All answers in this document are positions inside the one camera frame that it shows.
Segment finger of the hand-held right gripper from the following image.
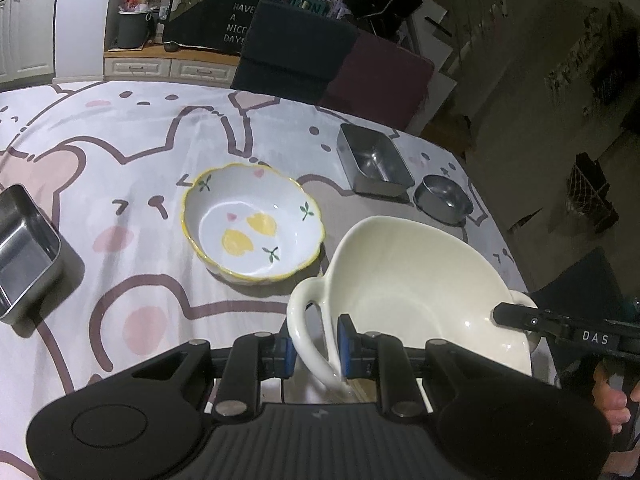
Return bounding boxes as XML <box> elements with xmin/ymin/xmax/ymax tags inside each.
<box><xmin>491</xmin><ymin>302</ymin><xmax>624</xmax><ymax>351</ymax></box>

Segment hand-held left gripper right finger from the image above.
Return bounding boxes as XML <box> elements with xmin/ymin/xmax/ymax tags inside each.
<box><xmin>337</xmin><ymin>313</ymin><xmax>506</xmax><ymax>419</ymax></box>

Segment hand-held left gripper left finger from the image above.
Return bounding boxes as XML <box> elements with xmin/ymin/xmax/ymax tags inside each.
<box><xmin>129</xmin><ymin>331</ymin><xmax>296</xmax><ymax>419</ymax></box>

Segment cream bowl with handles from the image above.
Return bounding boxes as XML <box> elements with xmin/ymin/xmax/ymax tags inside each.
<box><xmin>287</xmin><ymin>215</ymin><xmax>539</xmax><ymax>392</ymax></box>

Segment rectangular steel container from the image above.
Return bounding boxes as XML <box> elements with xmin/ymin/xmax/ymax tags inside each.
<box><xmin>0</xmin><ymin>183</ymin><xmax>64</xmax><ymax>324</ymax></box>
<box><xmin>337</xmin><ymin>122</ymin><xmax>416</xmax><ymax>196</ymax></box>

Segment person's right hand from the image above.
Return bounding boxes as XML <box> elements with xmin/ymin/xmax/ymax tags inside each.
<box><xmin>592</xmin><ymin>361</ymin><xmax>640</xmax><ymax>434</ymax></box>

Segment yellow-rimmed floral bowl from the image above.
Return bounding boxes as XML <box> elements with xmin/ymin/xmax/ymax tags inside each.
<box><xmin>180</xmin><ymin>162</ymin><xmax>326</xmax><ymax>286</ymax></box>

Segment net basket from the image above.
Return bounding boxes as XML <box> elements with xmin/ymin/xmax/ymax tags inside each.
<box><xmin>564</xmin><ymin>152</ymin><xmax>615</xmax><ymax>234</ymax></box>

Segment round steel bowl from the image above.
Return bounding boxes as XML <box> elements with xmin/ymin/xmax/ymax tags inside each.
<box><xmin>413</xmin><ymin>174</ymin><xmax>475</xmax><ymax>225</ymax></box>

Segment patterned hanging garment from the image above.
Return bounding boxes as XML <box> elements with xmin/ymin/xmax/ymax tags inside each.
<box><xmin>544</xmin><ymin>7</ymin><xmax>634</xmax><ymax>112</ymax></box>

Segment maroon chair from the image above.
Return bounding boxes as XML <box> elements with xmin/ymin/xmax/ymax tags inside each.
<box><xmin>320</xmin><ymin>29</ymin><xmax>435</xmax><ymax>134</ymax></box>

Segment cartoon bear printed tablecloth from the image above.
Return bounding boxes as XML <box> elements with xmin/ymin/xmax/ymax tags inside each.
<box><xmin>0</xmin><ymin>80</ymin><xmax>557</xmax><ymax>480</ymax></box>

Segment dark blue chair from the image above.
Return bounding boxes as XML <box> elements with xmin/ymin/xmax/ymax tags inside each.
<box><xmin>230</xmin><ymin>0</ymin><xmax>362</xmax><ymax>106</ymax></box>

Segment wooden-topped white drawer platform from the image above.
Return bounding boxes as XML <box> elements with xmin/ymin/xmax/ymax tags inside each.
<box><xmin>103</xmin><ymin>48</ymin><xmax>242</xmax><ymax>82</ymax></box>

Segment green sign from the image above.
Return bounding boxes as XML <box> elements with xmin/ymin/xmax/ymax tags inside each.
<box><xmin>268</xmin><ymin>0</ymin><xmax>349</xmax><ymax>20</ymax></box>

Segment black printed cloth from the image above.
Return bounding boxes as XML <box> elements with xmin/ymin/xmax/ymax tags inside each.
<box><xmin>162</xmin><ymin>0</ymin><xmax>262</xmax><ymax>54</ymax></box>

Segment grey trash can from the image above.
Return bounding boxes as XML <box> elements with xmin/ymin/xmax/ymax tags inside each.
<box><xmin>117</xmin><ymin>2</ymin><xmax>154</xmax><ymax>50</ymax></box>

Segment white base cabinets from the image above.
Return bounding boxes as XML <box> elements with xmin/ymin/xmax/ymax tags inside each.
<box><xmin>0</xmin><ymin>0</ymin><xmax>57</xmax><ymax>86</ymax></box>

